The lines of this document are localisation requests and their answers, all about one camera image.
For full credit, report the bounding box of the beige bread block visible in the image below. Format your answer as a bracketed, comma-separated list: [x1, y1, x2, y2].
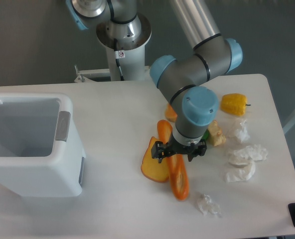
[208, 120, 226, 146]

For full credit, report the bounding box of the yellow bell pepper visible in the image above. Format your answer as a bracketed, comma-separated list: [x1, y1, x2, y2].
[220, 93, 251, 117]

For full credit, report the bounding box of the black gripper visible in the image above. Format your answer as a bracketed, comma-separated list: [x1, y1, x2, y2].
[151, 135, 207, 163]

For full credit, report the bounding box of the orange toast slice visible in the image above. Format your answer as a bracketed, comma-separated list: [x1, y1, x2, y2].
[141, 136, 169, 183]

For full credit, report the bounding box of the small crumpled tissue front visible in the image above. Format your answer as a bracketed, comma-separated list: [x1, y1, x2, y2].
[196, 194, 222, 217]

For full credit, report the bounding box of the long orange baguette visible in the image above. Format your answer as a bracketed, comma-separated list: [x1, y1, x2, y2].
[157, 119, 189, 201]

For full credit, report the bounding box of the crumpled white tissue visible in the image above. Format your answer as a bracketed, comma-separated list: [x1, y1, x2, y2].
[224, 162, 256, 183]
[226, 144, 268, 166]
[226, 119, 250, 144]

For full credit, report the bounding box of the white plastic bin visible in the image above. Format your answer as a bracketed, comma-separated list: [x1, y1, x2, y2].
[0, 92, 86, 197]

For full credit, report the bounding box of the crumpled white tissue upper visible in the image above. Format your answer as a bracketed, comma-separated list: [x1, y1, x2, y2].
[226, 119, 250, 144]

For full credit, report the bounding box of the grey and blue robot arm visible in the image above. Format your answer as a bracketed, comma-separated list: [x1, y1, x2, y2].
[66, 0, 243, 160]

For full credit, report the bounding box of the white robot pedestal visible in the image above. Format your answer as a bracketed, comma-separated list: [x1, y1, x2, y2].
[96, 13, 151, 81]

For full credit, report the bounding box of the white metal base frame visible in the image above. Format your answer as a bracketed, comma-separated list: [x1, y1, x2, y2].
[74, 64, 153, 83]

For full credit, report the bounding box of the green bell pepper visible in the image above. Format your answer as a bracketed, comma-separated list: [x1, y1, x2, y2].
[202, 130, 209, 140]

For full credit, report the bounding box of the round orange bread roll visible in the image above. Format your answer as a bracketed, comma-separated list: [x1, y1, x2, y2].
[164, 103, 177, 122]

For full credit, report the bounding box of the crumpled white tissue middle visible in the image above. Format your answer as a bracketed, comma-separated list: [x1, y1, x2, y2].
[226, 144, 268, 166]

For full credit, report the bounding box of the crumpled white tissue lower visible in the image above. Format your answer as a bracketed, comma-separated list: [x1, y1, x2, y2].
[224, 162, 256, 183]

